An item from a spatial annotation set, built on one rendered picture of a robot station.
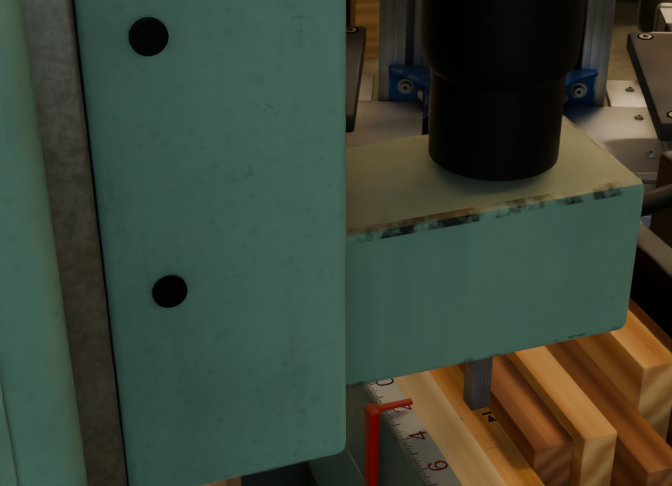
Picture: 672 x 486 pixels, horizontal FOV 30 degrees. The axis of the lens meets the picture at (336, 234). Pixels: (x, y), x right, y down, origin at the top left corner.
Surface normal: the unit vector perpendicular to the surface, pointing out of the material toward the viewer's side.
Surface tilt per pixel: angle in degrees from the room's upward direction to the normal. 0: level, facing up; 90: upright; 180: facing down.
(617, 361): 90
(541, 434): 0
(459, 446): 0
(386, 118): 0
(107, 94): 90
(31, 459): 90
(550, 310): 90
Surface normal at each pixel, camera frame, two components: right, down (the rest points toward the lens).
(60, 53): 0.33, 0.48
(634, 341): 0.00, -0.86
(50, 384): 0.56, 0.42
